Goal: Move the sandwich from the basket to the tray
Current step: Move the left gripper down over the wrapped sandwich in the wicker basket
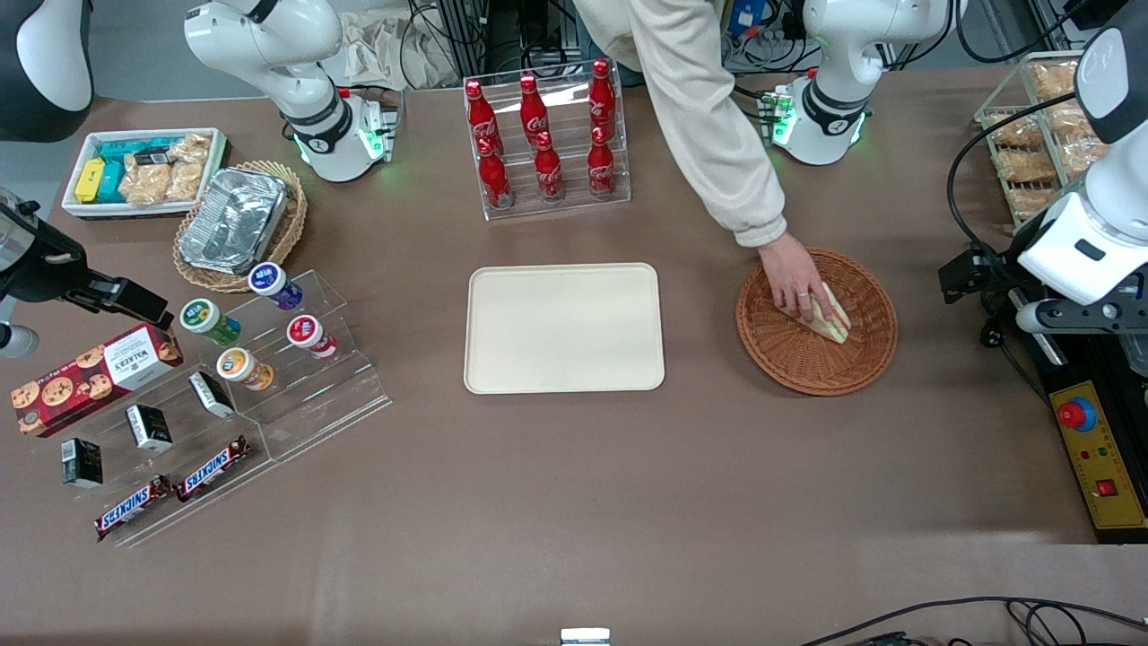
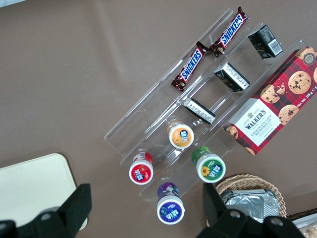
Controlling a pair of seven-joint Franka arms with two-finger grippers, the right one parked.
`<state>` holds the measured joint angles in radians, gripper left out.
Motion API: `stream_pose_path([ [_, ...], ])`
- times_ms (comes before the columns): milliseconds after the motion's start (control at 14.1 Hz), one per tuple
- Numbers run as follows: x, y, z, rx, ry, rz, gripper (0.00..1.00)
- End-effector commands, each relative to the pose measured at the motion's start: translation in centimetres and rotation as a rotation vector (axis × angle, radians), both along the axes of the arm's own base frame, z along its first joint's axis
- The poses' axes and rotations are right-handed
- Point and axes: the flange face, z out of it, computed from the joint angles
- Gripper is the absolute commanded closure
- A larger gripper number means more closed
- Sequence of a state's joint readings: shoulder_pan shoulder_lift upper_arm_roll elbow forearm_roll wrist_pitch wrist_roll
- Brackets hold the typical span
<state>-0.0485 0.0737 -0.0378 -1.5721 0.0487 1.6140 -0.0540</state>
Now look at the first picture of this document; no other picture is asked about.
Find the blue lid yogurt cup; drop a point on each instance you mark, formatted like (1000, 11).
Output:
(272, 283)

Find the white plastic bin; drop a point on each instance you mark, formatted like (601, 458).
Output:
(81, 211)

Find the clear acrylic bottle rack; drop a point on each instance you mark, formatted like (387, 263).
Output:
(574, 202)

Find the black machine base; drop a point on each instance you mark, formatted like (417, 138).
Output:
(1103, 359)

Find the brown Snickers bar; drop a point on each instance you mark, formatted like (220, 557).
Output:
(133, 507)
(213, 468)

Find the triangular sandwich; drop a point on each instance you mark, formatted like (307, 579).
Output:
(836, 325)

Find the clear acrylic stepped cup stand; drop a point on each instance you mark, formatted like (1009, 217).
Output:
(341, 395)

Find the oval tan wicker basket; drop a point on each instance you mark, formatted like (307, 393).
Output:
(291, 224)

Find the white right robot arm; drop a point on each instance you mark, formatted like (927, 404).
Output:
(269, 45)

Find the small white device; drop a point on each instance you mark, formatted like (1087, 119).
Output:
(585, 637)

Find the long teal snack box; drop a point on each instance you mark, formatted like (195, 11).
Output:
(126, 148)

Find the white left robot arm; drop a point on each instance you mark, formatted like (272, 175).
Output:
(843, 54)

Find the bare person hand with ring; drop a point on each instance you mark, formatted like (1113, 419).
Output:
(794, 274)

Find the green lid yogurt cup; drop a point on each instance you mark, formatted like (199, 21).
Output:
(204, 318)

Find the small black carton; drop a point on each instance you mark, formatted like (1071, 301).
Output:
(82, 462)
(148, 428)
(212, 395)

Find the red cola bottle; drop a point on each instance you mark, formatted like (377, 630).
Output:
(533, 109)
(548, 170)
(494, 179)
(601, 94)
(482, 117)
(601, 166)

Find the aluminium foil tray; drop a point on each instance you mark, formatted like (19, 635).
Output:
(233, 220)

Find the yellow snack box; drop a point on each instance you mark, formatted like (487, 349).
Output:
(90, 179)

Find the clear acrylic stepped snack stand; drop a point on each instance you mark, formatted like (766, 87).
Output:
(179, 467)

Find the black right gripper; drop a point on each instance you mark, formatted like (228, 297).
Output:
(40, 269)

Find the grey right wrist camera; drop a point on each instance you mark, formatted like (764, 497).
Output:
(16, 341)

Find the clear bag of crackers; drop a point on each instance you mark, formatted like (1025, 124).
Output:
(145, 184)
(193, 148)
(186, 179)

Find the wrapped bread package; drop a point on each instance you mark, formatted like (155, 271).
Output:
(1025, 166)
(1031, 200)
(1072, 118)
(1015, 132)
(1081, 157)
(1054, 79)

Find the crumpled beige paper bag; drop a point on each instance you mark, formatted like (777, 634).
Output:
(386, 49)

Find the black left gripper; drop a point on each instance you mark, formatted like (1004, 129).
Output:
(994, 277)

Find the cream plastic tray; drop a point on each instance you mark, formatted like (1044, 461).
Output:
(563, 327)

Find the beige sleeved person forearm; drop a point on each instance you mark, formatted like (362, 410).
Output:
(691, 117)

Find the orange lid yogurt cup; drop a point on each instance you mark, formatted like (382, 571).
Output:
(240, 366)

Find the red Walkers cookie box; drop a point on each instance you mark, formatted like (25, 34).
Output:
(90, 377)

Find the round brown wicker basket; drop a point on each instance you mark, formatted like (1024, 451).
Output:
(807, 363)

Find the yellow emergency stop control box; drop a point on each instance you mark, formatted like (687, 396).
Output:
(1103, 467)

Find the red lid yogurt cup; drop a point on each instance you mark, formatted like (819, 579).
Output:
(308, 334)

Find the short teal snack box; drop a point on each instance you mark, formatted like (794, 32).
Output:
(112, 184)

